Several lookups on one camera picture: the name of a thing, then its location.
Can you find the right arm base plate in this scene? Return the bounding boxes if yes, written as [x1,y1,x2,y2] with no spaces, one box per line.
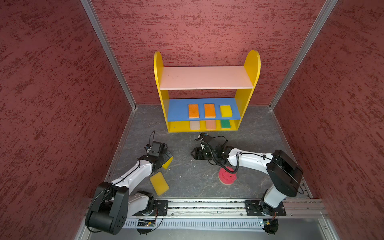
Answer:
[244,200,287,217]

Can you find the cream white sponge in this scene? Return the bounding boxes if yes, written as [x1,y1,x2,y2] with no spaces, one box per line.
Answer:
[190,121,201,131]

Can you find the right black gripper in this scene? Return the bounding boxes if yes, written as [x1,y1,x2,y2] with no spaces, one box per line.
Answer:
[190,147,216,161]

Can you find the large yellow sponge front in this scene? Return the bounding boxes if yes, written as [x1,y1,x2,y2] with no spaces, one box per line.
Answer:
[150,172,170,196]

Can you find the circuit board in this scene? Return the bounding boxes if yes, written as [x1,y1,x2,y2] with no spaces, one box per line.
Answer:
[137,219,157,228]
[263,219,279,229]

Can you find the small yellow square sponge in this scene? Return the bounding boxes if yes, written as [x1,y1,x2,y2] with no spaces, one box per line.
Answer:
[220,105,233,118]

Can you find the orange sponge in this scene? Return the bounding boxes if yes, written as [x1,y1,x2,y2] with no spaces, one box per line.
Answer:
[204,104,216,119]
[188,104,200,119]

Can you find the pink round smiley sponge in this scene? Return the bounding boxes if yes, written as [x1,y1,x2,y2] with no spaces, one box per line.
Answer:
[218,168,237,185]

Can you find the aluminium front rail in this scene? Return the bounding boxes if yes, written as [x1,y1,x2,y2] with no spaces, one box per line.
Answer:
[125,197,328,218]

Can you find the left circuit board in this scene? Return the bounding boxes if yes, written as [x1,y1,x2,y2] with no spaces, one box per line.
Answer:
[137,219,157,228]

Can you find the yellow shelf unit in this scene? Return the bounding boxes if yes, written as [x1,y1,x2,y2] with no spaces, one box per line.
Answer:
[154,50,261,133]

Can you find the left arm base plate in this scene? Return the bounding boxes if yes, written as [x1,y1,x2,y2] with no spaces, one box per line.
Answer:
[151,200,169,217]

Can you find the right circuit board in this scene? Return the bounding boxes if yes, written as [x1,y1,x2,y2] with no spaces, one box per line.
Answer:
[263,219,279,229]

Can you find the green sponge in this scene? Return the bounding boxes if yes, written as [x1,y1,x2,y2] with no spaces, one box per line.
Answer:
[221,120,232,129]

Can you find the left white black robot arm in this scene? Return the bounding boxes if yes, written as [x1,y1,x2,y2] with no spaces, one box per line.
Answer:
[85,142,173,235]

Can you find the salmon pink sponge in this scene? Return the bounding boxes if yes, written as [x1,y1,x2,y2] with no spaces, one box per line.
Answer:
[206,120,217,131]

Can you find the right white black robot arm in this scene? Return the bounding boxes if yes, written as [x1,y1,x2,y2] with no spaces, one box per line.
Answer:
[191,133,304,216]

